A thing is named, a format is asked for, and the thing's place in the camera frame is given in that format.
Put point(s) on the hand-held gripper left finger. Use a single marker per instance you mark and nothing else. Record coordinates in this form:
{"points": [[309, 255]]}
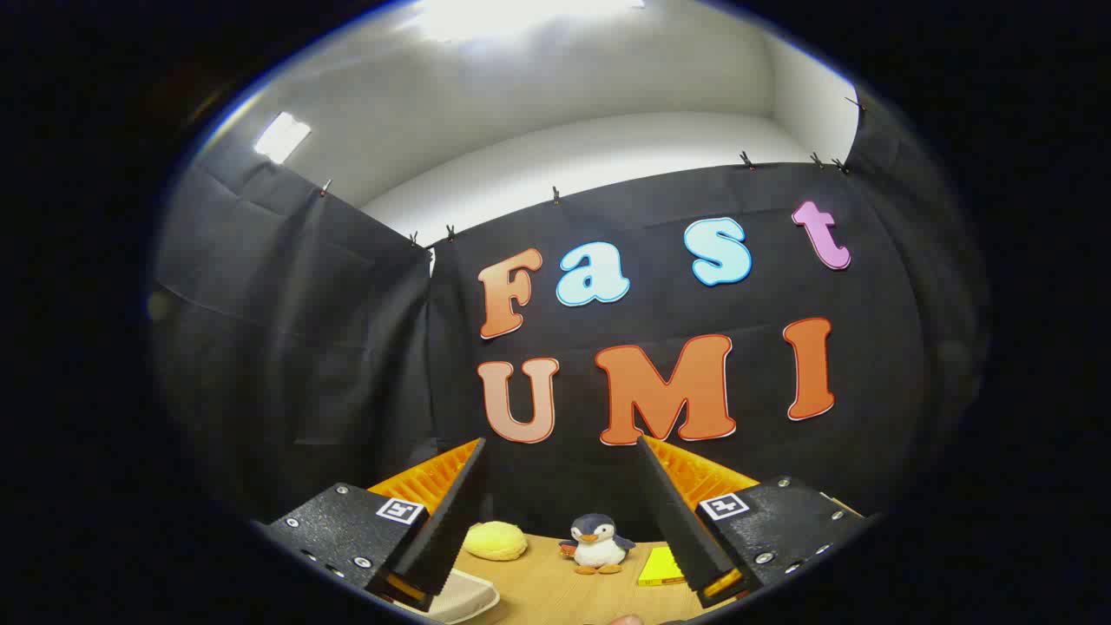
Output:
{"points": [[447, 529]]}

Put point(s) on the yellow plush bun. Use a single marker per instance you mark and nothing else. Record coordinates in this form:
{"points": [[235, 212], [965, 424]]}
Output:
{"points": [[495, 540]]}

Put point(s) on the penguin plush toy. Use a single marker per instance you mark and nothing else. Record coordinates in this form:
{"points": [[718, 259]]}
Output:
{"points": [[597, 547]]}

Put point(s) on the ceiling light panel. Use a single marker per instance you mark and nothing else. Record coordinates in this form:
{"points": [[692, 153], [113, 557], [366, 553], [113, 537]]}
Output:
{"points": [[521, 13], [282, 136]]}

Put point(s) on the row of black cloth clips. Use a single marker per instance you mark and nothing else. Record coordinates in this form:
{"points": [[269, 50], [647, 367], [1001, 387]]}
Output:
{"points": [[555, 195]]}

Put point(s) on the yellow book with red circle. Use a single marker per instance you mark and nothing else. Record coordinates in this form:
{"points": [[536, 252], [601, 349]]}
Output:
{"points": [[660, 569]]}

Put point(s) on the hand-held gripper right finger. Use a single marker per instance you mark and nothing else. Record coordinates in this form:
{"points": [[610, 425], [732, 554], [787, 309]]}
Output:
{"points": [[686, 529]]}

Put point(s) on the beige storage box lid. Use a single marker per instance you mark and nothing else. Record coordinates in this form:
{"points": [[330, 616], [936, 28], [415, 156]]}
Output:
{"points": [[464, 599]]}

